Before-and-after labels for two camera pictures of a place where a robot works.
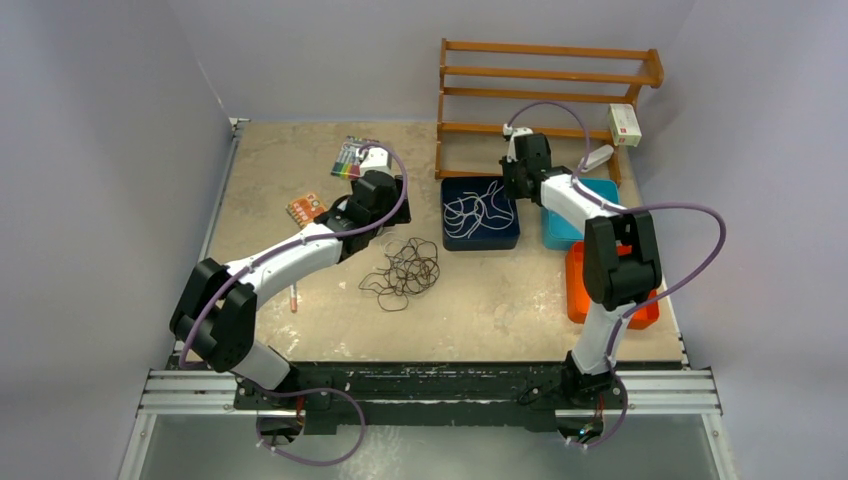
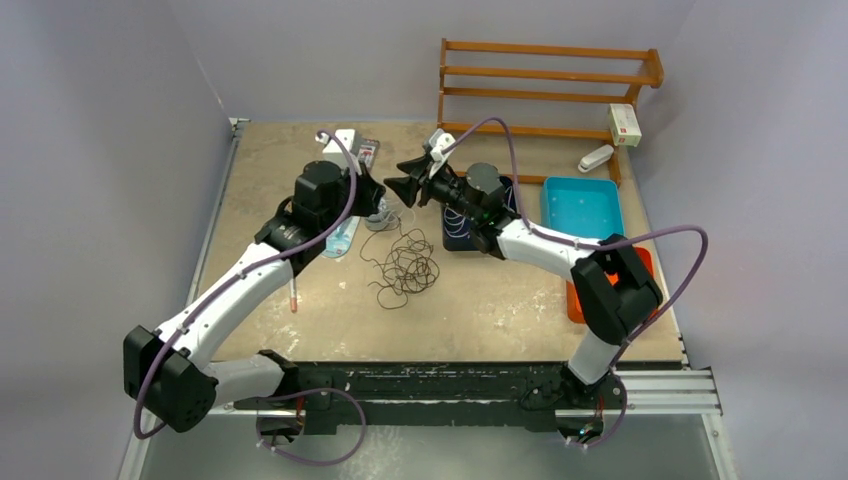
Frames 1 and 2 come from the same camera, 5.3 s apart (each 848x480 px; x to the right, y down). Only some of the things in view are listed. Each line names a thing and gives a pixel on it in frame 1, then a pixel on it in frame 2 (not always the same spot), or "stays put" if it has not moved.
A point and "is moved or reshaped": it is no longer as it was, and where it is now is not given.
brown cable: x=412 y=268 is moved or reshaped
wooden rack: x=654 y=78 stays put
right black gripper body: x=512 y=180 → x=443 y=187
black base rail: x=353 y=398 stays put
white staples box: x=625 y=125 stays put
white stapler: x=596 y=157 stays put
